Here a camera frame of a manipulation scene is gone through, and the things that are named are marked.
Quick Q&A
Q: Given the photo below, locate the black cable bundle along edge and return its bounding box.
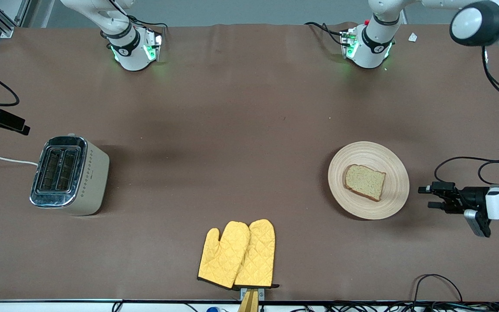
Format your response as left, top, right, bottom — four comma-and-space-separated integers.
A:
111, 300, 499, 312

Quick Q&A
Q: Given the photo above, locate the aluminium frame profile with bracket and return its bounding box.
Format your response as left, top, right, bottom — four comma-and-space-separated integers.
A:
237, 287, 266, 312

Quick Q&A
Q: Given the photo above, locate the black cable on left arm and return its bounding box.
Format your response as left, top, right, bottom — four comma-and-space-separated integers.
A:
434, 45, 499, 185

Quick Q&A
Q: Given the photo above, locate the round wooden plate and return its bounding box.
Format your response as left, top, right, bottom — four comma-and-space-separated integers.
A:
328, 141, 410, 220

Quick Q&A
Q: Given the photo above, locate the black cable at arm base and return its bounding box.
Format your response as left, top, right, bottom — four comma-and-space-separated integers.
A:
305, 22, 346, 46

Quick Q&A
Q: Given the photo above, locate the slice of brown toast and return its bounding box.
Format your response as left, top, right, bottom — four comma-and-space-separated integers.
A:
343, 164, 386, 202

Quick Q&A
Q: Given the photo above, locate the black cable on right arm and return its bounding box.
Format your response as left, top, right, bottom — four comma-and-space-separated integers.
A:
0, 0, 168, 107

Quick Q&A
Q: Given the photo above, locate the beige chrome two-slot toaster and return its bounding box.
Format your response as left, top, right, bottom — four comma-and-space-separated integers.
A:
29, 135, 110, 216

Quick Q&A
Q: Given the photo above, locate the black looped table cable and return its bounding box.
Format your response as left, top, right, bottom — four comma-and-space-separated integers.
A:
413, 274, 463, 302

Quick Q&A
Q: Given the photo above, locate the yellow quilted oven mitt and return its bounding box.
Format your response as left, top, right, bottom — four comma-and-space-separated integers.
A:
233, 219, 279, 289
197, 221, 250, 289

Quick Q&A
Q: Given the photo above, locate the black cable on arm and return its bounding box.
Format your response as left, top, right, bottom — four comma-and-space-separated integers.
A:
0, 0, 168, 107
434, 45, 499, 185

